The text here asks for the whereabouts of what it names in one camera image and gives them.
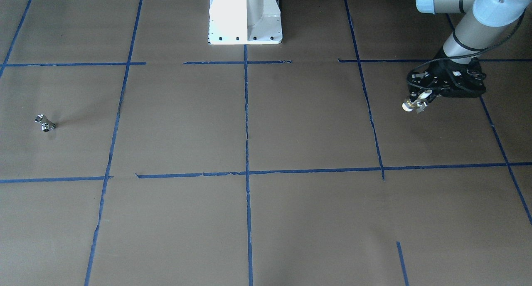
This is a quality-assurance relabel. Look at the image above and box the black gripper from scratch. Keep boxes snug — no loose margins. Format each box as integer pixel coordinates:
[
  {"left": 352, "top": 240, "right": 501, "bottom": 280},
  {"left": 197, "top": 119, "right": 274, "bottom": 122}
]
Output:
[{"left": 407, "top": 58, "right": 486, "bottom": 114}]

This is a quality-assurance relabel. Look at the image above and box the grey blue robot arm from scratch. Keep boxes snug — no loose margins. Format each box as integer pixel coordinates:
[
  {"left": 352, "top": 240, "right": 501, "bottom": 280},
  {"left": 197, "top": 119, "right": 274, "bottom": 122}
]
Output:
[{"left": 402, "top": 0, "right": 531, "bottom": 113}]

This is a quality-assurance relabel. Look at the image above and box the white camera mast with base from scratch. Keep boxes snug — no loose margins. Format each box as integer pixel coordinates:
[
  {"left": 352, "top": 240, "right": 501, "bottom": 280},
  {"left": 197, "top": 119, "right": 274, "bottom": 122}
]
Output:
[{"left": 207, "top": 0, "right": 283, "bottom": 45}]

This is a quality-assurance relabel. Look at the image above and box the white PPR brass pipe fitting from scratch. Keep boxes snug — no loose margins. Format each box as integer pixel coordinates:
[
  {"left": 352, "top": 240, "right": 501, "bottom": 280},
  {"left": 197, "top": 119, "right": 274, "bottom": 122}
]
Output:
[{"left": 401, "top": 89, "right": 433, "bottom": 114}]

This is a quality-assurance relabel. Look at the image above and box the chrome angle valve fitting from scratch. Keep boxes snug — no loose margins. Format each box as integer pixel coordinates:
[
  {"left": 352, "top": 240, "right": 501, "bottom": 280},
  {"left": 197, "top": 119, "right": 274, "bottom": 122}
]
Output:
[{"left": 34, "top": 114, "right": 57, "bottom": 132}]

